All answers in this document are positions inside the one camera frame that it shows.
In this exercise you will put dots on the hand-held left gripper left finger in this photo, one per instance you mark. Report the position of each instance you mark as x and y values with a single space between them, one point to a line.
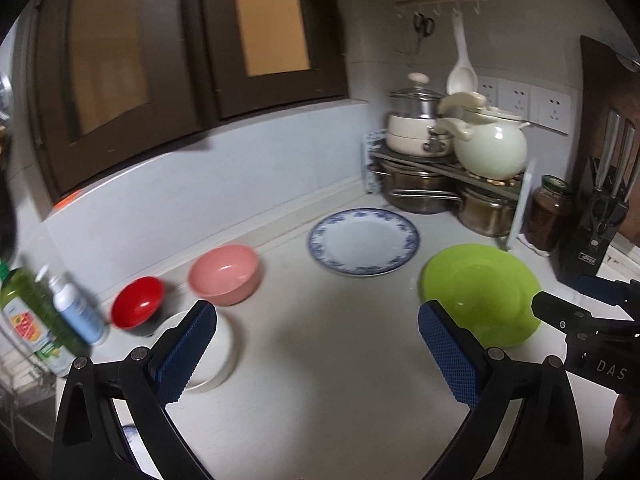
185 350

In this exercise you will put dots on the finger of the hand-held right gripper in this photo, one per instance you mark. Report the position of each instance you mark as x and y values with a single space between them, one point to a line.
605 290
555 312

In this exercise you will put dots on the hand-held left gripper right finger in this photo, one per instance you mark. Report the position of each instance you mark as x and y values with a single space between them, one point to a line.
450 355

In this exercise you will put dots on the white bowl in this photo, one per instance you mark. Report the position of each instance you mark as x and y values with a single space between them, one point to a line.
222 350

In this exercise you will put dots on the red and black bowl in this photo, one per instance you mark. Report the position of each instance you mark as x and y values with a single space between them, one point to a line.
137 302

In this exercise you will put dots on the green plate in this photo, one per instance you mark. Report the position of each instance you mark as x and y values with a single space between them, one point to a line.
480 285

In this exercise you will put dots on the pink bowl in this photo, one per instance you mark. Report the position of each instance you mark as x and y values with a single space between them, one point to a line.
225 270

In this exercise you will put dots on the blue patterned white plate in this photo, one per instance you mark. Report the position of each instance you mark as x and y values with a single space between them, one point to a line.
365 240

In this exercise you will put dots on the person's right forearm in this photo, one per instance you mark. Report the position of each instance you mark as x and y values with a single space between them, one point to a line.
622 430

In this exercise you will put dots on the black knife block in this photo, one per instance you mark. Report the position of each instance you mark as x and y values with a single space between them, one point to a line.
590 245

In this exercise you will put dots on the black kitchen shears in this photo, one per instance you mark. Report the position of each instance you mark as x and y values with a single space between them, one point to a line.
607 210

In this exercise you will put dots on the glass jar green lid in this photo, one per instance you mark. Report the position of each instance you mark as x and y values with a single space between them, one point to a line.
547 210

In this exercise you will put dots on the stacked pots on rack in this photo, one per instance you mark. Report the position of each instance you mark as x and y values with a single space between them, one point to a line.
520 210

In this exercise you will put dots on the white blue pump bottle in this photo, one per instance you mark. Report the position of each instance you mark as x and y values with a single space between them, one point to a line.
75 305

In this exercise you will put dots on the small steel pot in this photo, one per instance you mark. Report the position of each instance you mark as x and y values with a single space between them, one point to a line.
485 212

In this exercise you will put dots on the green dish soap bottle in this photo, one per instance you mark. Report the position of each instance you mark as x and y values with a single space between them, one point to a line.
30 310

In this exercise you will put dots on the large steel pot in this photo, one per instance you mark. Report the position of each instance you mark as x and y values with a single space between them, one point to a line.
415 190

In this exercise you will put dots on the cream ceramic kettle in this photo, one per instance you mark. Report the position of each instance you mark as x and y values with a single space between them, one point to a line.
492 152

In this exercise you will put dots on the dark brown cutting board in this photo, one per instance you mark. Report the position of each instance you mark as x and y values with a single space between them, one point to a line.
600 85

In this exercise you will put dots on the cream ceramic pot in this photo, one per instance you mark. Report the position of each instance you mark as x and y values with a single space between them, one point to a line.
405 132

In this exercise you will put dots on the steel pot glass lid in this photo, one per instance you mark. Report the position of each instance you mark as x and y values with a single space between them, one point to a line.
412 100

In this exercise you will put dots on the white rice spoon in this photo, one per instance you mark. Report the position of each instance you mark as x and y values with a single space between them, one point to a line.
460 70

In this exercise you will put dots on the dark brown framed window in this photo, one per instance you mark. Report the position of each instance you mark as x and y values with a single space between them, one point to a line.
190 35

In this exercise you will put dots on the black scissors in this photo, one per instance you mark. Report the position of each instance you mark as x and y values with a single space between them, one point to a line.
425 24

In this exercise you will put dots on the white wall socket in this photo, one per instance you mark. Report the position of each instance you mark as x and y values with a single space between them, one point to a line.
550 107
516 95
489 91

